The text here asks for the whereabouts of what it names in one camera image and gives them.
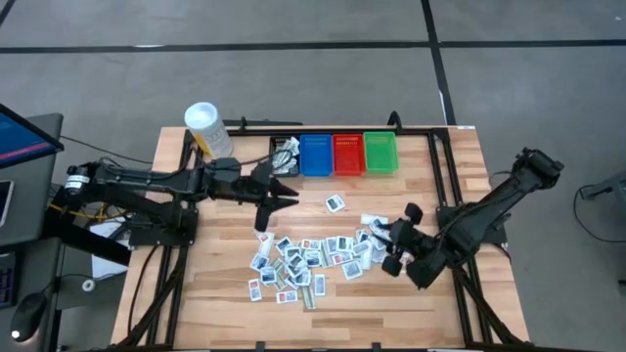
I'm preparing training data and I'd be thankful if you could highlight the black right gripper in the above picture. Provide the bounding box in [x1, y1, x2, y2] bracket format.
[376, 202, 425, 279]

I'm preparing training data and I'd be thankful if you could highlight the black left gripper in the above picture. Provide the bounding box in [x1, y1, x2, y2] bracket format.
[242, 175, 300, 234]

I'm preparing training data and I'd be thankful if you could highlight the black slotted plastic basket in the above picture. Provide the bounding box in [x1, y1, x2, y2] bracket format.
[267, 134, 301, 178]

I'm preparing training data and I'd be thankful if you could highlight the blue slotted plastic basket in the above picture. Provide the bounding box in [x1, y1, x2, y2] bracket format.
[298, 133, 335, 178]

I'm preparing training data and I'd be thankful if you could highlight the red slotted plastic basket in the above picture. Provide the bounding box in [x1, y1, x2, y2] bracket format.
[332, 133, 367, 177]

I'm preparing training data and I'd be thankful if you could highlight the green slotted plastic basket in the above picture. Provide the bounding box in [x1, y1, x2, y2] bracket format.
[363, 130, 400, 176]

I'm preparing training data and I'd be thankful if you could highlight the white wipes canister yellow label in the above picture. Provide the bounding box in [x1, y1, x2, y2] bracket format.
[183, 101, 235, 160]

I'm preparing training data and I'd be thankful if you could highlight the white paper sheet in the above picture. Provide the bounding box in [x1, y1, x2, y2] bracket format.
[90, 217, 130, 281]

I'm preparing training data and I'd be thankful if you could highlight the black diagonal support beam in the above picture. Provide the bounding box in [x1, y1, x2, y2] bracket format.
[46, 185, 133, 268]

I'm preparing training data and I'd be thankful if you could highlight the grey stand foot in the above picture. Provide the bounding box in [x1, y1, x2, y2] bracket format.
[579, 170, 626, 201]

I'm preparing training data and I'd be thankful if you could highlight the laptop with blue screen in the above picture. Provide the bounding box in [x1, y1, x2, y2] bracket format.
[0, 112, 66, 248]

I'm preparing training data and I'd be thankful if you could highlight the monitor with blue screen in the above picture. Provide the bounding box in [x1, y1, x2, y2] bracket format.
[0, 102, 67, 170]

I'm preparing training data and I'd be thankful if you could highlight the smartphone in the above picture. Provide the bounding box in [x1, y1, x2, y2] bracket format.
[0, 179, 16, 229]

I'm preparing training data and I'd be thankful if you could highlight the black computer mouse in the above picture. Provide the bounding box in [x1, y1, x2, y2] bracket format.
[9, 291, 49, 343]

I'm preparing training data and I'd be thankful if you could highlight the black keyboard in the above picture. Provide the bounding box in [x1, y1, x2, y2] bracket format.
[0, 251, 20, 309]

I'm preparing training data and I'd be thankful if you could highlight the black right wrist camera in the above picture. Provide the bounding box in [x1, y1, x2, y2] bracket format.
[403, 229, 436, 258]

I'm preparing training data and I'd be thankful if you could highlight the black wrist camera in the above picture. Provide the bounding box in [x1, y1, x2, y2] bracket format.
[250, 159, 274, 186]
[403, 229, 436, 258]

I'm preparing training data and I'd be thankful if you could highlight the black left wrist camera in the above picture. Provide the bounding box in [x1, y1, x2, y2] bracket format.
[250, 159, 274, 186]

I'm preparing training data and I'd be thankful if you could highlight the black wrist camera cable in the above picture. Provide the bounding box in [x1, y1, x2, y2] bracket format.
[229, 149, 297, 167]

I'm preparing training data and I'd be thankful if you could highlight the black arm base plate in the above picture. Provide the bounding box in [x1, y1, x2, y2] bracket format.
[435, 204, 513, 246]
[128, 207, 200, 247]

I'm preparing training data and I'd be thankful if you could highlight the black cable along frame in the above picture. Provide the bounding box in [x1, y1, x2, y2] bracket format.
[126, 243, 162, 339]

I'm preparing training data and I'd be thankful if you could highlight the black floor cable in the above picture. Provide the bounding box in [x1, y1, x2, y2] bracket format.
[572, 184, 626, 244]

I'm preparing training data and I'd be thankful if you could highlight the thin black cable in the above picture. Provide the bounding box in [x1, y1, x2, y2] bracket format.
[61, 134, 154, 165]

